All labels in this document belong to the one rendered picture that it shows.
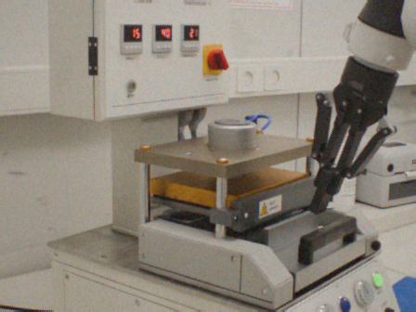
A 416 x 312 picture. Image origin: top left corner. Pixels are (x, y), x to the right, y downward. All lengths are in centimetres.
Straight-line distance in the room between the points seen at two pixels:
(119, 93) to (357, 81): 38
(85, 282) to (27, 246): 45
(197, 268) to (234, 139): 22
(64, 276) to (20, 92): 45
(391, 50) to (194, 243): 38
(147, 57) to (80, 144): 53
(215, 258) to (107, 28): 38
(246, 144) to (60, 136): 61
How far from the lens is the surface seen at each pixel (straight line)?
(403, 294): 152
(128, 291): 110
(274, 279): 93
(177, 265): 102
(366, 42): 94
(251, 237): 106
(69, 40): 112
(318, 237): 100
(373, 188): 200
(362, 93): 95
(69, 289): 121
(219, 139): 108
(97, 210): 167
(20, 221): 158
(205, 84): 125
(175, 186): 107
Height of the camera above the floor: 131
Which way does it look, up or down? 11 degrees down
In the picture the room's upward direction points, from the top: 1 degrees clockwise
